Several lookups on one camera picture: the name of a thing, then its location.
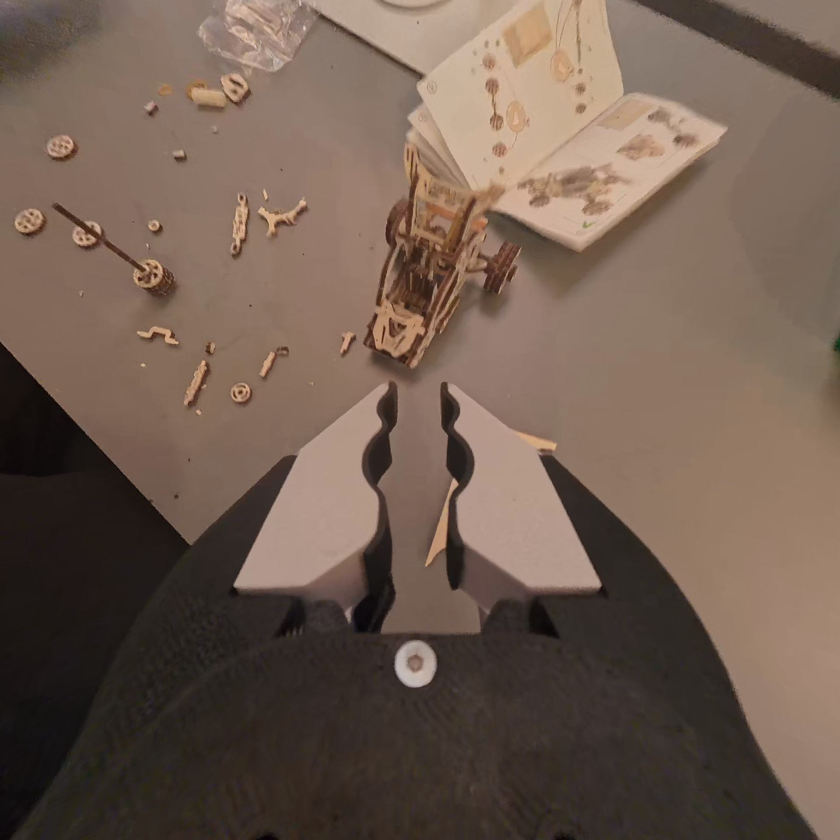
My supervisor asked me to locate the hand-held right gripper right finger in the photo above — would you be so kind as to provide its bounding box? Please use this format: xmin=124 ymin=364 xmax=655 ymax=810
xmin=440 ymin=382 xmax=603 ymax=616

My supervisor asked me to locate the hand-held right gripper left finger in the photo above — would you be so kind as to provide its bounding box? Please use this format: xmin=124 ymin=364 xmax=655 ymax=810
xmin=233 ymin=382 xmax=399 ymax=632

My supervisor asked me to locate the plywood scrap sheet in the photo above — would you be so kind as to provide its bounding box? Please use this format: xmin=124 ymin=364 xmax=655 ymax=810
xmin=425 ymin=430 xmax=559 ymax=568

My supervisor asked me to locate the wooden wheel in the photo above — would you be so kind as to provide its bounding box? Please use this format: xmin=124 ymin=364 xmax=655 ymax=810
xmin=52 ymin=203 xmax=178 ymax=298

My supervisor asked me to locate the wooden model buggy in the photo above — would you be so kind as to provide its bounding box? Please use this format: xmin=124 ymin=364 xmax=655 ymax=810
xmin=364 ymin=141 xmax=524 ymax=370

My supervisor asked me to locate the person's black-clothed body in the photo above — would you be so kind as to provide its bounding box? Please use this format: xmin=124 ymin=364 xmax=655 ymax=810
xmin=0 ymin=341 xmax=191 ymax=840

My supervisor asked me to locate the branch-shaped plywood scrap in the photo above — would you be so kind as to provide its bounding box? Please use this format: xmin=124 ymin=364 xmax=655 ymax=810
xmin=257 ymin=199 xmax=309 ymax=238

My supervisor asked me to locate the assembly instruction booklet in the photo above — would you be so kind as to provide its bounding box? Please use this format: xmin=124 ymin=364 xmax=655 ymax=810
xmin=407 ymin=0 xmax=728 ymax=252

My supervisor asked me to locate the clear plastic bag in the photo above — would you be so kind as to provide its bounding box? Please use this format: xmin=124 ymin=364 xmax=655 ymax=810
xmin=198 ymin=0 xmax=320 ymax=74

